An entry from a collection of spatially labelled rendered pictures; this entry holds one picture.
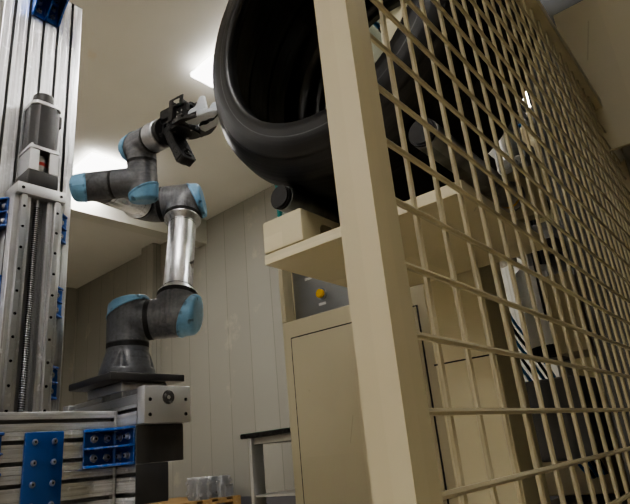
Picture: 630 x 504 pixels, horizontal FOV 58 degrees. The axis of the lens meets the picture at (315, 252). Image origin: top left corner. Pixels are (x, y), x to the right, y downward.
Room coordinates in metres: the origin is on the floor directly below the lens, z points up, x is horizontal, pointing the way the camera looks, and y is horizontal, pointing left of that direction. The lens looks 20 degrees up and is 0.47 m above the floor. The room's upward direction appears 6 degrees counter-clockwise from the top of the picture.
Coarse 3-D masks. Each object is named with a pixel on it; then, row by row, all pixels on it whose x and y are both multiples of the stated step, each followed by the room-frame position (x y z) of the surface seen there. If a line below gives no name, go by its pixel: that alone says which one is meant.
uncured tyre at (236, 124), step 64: (256, 0) 0.95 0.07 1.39; (384, 0) 1.00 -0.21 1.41; (448, 0) 0.64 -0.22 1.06; (256, 64) 1.03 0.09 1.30; (320, 64) 1.11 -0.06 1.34; (384, 64) 0.69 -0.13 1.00; (448, 64) 0.68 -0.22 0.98; (512, 64) 0.76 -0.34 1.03; (256, 128) 0.85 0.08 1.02; (320, 128) 0.77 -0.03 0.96; (320, 192) 0.89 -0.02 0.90
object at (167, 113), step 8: (176, 104) 1.13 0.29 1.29; (184, 104) 1.13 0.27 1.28; (192, 104) 1.15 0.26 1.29; (160, 112) 1.20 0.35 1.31; (168, 112) 1.15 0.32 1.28; (176, 112) 1.15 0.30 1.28; (184, 112) 1.13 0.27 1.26; (160, 120) 1.19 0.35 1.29; (168, 120) 1.15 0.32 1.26; (152, 128) 1.19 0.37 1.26; (160, 128) 1.19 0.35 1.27; (176, 128) 1.14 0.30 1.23; (184, 128) 1.14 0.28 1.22; (192, 128) 1.15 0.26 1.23; (160, 136) 1.20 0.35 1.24; (184, 136) 1.18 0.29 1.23; (192, 136) 1.18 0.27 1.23; (160, 144) 1.21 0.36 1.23; (168, 144) 1.22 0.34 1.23
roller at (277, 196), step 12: (276, 192) 0.89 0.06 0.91; (288, 192) 0.88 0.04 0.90; (300, 192) 0.90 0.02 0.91; (276, 204) 0.89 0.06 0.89; (288, 204) 0.88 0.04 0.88; (300, 204) 0.90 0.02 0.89; (312, 204) 0.92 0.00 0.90; (324, 204) 0.95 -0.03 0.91; (324, 216) 0.96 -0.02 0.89; (336, 216) 0.98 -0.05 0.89
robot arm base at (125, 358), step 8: (112, 344) 1.51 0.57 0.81; (120, 344) 1.51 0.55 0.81; (128, 344) 1.51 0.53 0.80; (136, 344) 1.52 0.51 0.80; (144, 344) 1.55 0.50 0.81; (112, 352) 1.51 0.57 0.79; (120, 352) 1.51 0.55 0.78; (128, 352) 1.51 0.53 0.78; (136, 352) 1.52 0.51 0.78; (144, 352) 1.54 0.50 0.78; (104, 360) 1.52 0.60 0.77; (112, 360) 1.50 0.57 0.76; (120, 360) 1.51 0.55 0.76; (128, 360) 1.50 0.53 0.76; (136, 360) 1.51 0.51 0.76; (144, 360) 1.53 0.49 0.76; (104, 368) 1.50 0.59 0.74; (112, 368) 1.49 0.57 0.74; (120, 368) 1.49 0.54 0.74; (128, 368) 1.50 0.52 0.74; (136, 368) 1.51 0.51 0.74; (144, 368) 1.52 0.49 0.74; (152, 368) 1.56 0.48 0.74
